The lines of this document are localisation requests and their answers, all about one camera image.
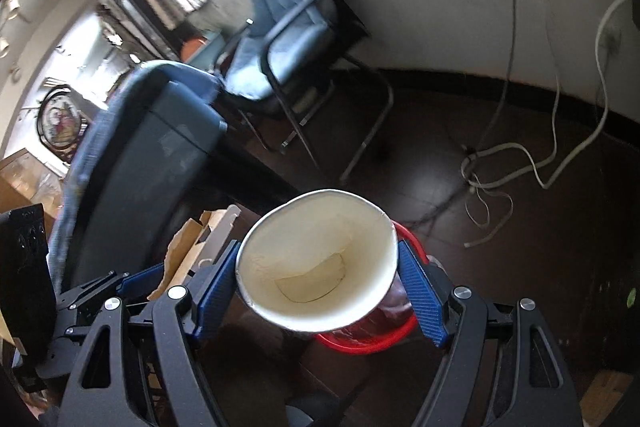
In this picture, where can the blue cushioned chair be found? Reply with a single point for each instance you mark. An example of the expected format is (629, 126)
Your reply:
(280, 32)

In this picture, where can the white paper cup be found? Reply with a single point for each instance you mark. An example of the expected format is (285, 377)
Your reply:
(310, 247)

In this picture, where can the dark framed cabinet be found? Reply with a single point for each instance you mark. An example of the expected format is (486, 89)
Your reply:
(135, 2)

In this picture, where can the white wall lamp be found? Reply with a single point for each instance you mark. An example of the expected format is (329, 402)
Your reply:
(11, 12)

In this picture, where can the cardboard pieces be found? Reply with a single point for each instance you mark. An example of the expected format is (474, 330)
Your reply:
(182, 252)

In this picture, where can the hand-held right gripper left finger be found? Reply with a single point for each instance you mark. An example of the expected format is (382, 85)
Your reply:
(215, 292)

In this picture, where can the cardboard box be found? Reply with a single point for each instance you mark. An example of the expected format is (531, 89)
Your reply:
(25, 179)

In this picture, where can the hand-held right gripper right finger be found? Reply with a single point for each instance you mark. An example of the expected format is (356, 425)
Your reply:
(420, 297)

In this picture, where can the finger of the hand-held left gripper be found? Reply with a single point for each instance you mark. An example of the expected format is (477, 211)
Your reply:
(145, 281)
(67, 342)

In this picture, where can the red trash bin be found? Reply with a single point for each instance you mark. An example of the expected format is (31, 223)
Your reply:
(350, 344)

